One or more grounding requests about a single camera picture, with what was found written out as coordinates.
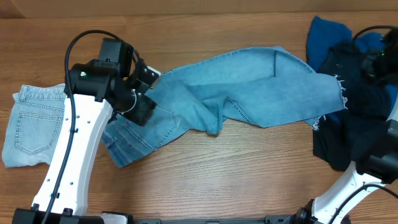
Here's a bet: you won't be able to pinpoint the medium blue denim jeans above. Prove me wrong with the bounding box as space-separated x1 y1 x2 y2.
101 47 347 167

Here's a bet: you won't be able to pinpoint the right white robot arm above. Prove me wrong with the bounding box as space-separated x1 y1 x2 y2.
286 26 397 223

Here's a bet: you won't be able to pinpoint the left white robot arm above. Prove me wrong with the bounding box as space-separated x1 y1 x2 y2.
12 38 160 224

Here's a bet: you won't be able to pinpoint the blue t-shirt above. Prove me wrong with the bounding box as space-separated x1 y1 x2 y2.
307 16 397 126

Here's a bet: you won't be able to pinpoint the dark navy garment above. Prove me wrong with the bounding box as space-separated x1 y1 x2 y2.
313 40 392 171

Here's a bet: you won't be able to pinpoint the light blue folded jeans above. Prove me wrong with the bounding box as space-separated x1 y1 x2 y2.
2 83 66 168

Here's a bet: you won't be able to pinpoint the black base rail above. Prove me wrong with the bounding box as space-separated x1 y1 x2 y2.
99 211 299 224

